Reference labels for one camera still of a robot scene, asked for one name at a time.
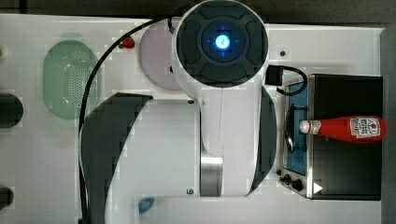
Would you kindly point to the red ketchup bottle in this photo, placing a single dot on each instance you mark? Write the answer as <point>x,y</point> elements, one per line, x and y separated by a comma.
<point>354,129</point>

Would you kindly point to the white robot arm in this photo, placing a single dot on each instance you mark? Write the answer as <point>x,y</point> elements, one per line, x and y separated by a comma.
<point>220,59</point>

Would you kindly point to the lilac round plate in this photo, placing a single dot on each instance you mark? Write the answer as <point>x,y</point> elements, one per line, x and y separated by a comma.
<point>154,54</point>

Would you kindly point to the small red strawberry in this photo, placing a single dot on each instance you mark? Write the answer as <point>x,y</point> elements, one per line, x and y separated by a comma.
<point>127,43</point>

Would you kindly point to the blue small bowl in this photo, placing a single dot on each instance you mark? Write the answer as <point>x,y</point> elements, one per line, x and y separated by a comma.
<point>145,205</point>

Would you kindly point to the green perforated colander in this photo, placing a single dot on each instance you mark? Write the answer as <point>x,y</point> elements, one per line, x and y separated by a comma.
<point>66,71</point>

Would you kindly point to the black frying pan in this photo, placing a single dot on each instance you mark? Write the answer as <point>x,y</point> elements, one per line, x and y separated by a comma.
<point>11,110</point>

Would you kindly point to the black cylindrical cup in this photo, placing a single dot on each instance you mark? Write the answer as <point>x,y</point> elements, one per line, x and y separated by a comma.
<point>6,197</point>

